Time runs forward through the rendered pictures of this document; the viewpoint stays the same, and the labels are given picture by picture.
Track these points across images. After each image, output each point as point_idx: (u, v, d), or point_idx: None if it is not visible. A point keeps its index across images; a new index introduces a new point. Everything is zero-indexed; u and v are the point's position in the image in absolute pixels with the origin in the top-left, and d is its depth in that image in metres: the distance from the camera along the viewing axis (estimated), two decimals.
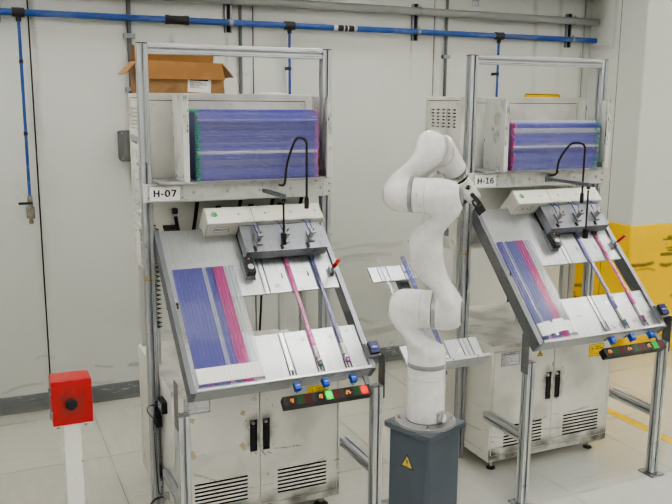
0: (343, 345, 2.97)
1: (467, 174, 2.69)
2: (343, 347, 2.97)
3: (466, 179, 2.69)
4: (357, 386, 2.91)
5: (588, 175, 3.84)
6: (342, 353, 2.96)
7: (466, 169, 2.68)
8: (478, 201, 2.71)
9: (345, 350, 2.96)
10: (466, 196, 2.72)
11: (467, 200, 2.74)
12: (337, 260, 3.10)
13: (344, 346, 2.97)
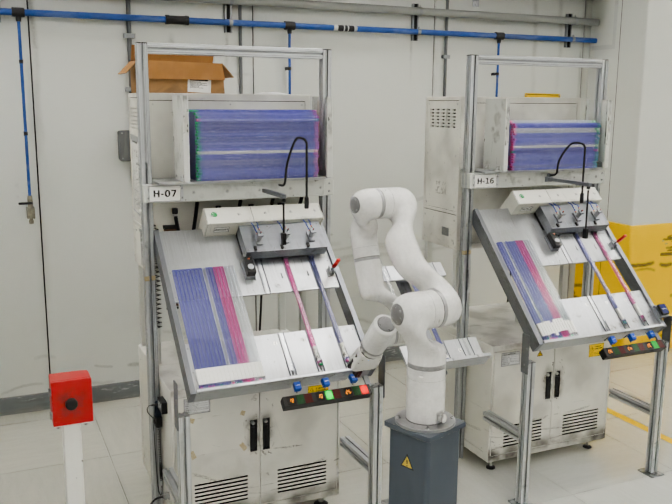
0: (343, 346, 2.97)
1: (364, 354, 2.73)
2: (343, 347, 2.97)
3: (361, 353, 2.74)
4: (357, 386, 2.91)
5: (588, 175, 3.84)
6: (342, 353, 2.96)
7: (368, 354, 2.71)
8: (348, 366, 2.82)
9: (344, 350, 2.96)
10: (352, 354, 2.79)
11: (352, 357, 2.82)
12: (337, 260, 3.10)
13: (344, 346, 2.97)
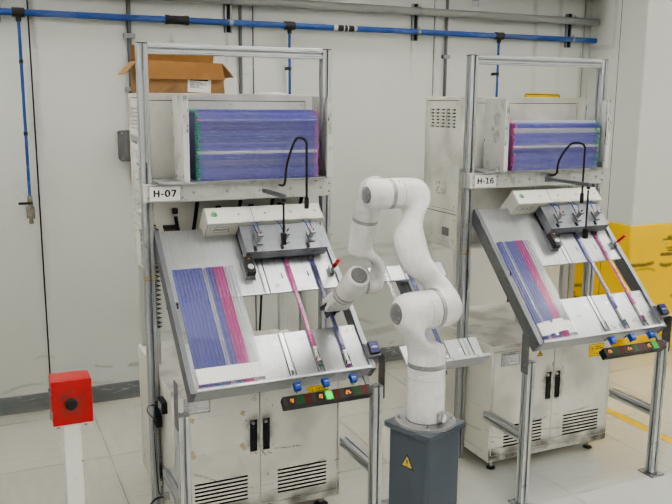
0: (345, 352, 2.95)
1: None
2: (346, 354, 2.95)
3: None
4: (357, 386, 2.91)
5: (588, 175, 3.84)
6: (345, 360, 2.94)
7: None
8: None
9: (347, 357, 2.94)
10: (351, 305, 2.99)
11: (347, 308, 3.01)
12: (337, 260, 3.10)
13: (347, 353, 2.95)
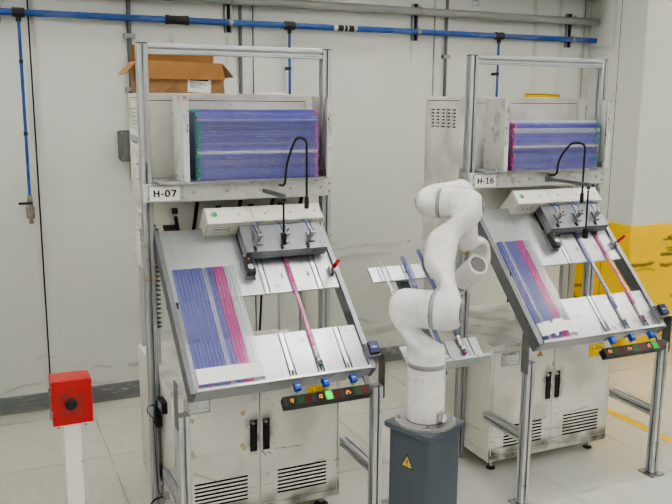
0: (459, 338, 3.08)
1: None
2: (460, 340, 3.08)
3: None
4: (357, 386, 2.91)
5: (588, 175, 3.84)
6: (459, 345, 3.07)
7: None
8: None
9: (461, 342, 3.07)
10: (463, 293, 3.12)
11: None
12: (337, 260, 3.10)
13: (460, 339, 3.08)
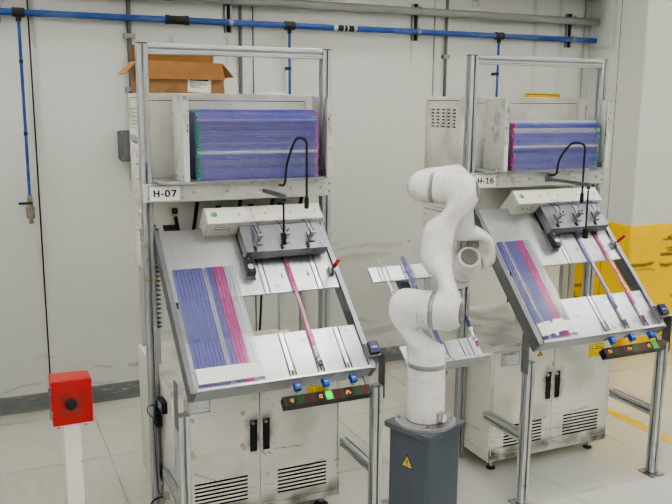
0: (472, 330, 2.99)
1: None
2: (472, 331, 2.98)
3: None
4: (357, 386, 2.91)
5: (588, 175, 3.84)
6: (472, 337, 2.98)
7: None
8: None
9: (474, 334, 2.98)
10: (471, 282, 3.00)
11: (467, 285, 3.03)
12: (337, 260, 3.10)
13: (473, 330, 2.99)
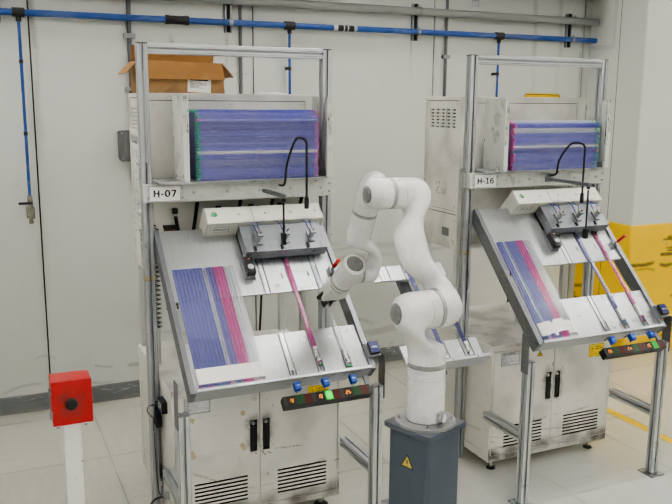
0: (467, 344, 3.08)
1: None
2: (467, 345, 3.08)
3: None
4: (357, 386, 2.91)
5: (588, 175, 3.84)
6: (467, 351, 3.07)
7: None
8: None
9: (469, 348, 3.07)
10: (347, 294, 3.02)
11: (343, 297, 3.03)
12: (337, 260, 3.10)
13: (468, 344, 3.08)
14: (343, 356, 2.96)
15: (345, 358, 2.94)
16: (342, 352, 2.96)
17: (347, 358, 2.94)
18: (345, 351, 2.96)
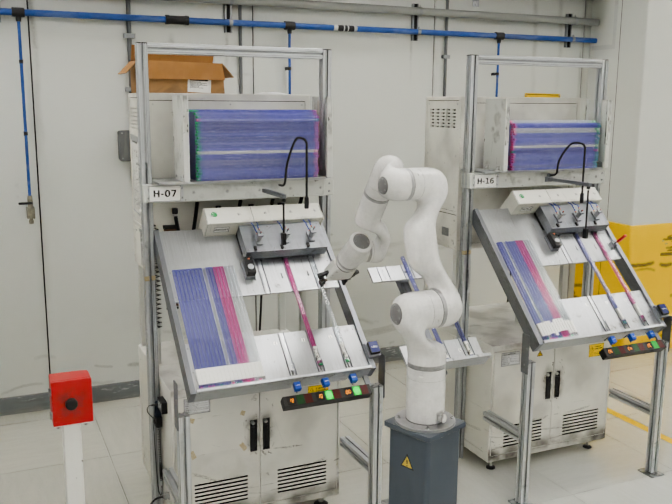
0: (467, 344, 3.08)
1: None
2: (467, 345, 3.08)
3: None
4: (357, 386, 2.91)
5: (588, 175, 3.84)
6: (467, 351, 3.07)
7: None
8: (358, 271, 2.99)
9: (469, 348, 3.07)
10: (353, 273, 2.95)
11: (349, 277, 2.97)
12: None
13: (468, 344, 3.08)
14: (341, 350, 2.97)
15: (343, 352, 2.96)
16: (340, 346, 2.98)
17: (345, 352, 2.96)
18: (343, 345, 2.98)
